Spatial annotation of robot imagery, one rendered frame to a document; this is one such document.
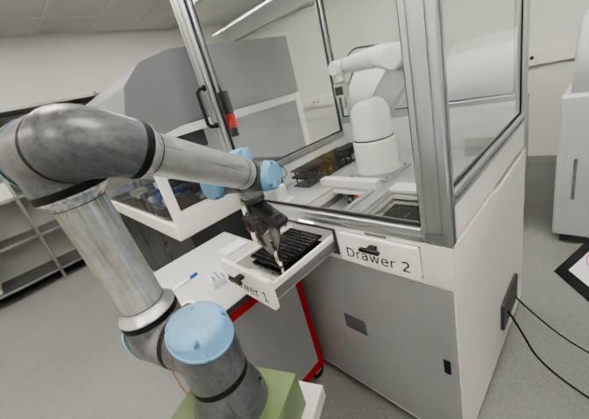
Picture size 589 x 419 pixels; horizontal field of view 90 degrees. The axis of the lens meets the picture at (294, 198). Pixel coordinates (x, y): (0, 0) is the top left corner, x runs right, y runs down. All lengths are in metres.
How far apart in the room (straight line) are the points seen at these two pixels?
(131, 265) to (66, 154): 0.24
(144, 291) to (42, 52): 4.70
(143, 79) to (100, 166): 1.26
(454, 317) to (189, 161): 0.86
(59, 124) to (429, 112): 0.70
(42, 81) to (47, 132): 4.60
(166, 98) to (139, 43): 3.87
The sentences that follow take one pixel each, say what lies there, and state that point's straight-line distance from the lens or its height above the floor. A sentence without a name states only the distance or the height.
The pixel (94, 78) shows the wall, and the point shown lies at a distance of 5.23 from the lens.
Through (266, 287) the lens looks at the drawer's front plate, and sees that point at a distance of 0.94.
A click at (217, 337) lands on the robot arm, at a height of 1.07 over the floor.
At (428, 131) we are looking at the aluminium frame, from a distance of 0.78.
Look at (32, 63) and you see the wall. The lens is 5.14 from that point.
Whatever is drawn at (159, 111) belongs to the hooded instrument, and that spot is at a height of 1.49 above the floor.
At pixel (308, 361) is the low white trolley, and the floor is 0.19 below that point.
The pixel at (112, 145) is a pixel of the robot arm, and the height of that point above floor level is 1.43.
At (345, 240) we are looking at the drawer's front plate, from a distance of 1.06.
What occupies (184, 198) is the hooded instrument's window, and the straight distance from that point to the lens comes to 1.78.
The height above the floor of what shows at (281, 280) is 0.88.
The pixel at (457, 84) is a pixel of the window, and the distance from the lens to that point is 0.91.
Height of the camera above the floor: 1.44
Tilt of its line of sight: 20 degrees down
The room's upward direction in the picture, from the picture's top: 15 degrees counter-clockwise
